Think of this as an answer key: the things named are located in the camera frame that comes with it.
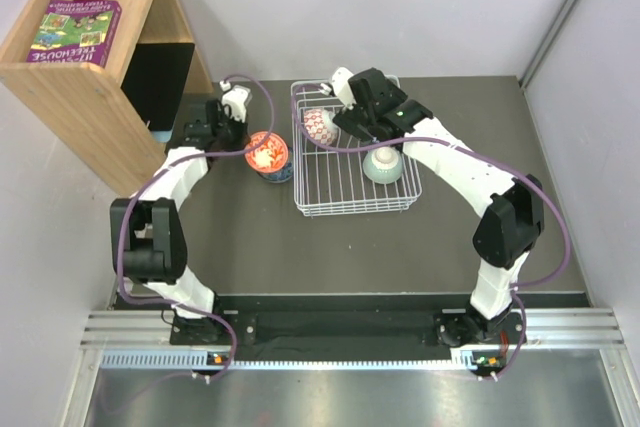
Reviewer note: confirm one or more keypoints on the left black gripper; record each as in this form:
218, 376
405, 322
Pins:
243, 137

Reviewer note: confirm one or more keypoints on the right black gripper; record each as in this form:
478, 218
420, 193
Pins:
349, 119

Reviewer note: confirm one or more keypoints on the red floral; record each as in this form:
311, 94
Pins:
267, 153

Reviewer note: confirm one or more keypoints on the pale green bowl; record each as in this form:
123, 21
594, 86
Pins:
383, 165

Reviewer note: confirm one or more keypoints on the red patterned white bowl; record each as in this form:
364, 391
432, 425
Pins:
320, 126

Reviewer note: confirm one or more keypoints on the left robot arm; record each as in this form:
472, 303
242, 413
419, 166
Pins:
149, 248

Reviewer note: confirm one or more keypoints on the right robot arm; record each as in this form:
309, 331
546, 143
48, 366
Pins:
511, 216

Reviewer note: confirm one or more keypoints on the dark blue bottom bowl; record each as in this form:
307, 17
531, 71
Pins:
283, 175

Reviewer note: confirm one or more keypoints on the wooden shelf unit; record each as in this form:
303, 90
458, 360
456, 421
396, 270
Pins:
84, 104

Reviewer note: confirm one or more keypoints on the purple treehouse book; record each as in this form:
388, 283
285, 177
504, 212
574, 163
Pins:
76, 32

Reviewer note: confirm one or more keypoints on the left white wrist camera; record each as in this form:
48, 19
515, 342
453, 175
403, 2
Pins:
235, 100

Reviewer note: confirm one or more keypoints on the white wire dish rack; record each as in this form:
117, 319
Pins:
331, 181

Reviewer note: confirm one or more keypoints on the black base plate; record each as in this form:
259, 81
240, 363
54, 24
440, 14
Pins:
358, 328

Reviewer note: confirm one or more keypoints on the aluminium rail frame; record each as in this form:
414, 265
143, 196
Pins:
142, 340

